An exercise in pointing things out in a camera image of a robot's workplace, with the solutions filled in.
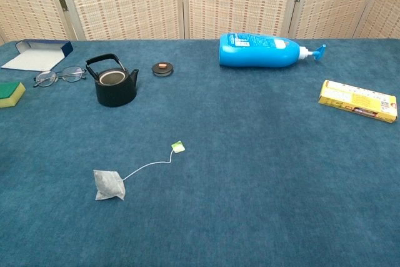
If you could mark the black teapot lid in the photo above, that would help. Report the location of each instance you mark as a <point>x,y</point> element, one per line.
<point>162,70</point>

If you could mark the tea bag with green tag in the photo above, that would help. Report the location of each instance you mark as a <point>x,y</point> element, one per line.
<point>109,185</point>

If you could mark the thin-framed eyeglasses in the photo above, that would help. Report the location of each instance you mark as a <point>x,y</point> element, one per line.
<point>73,73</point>

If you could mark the green and yellow sponge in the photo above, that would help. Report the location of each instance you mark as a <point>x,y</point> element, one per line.
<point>9,96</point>

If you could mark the open blue white box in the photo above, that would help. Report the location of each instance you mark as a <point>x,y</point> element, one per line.
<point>34,59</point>

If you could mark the blue table cloth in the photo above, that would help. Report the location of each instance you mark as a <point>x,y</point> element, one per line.
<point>250,170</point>

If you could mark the yellow cardboard box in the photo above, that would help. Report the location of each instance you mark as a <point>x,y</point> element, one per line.
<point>356,99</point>

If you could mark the woven folding screen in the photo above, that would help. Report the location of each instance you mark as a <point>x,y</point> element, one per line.
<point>125,1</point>

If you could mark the blue pump bottle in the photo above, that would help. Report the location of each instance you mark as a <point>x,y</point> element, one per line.
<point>256,56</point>

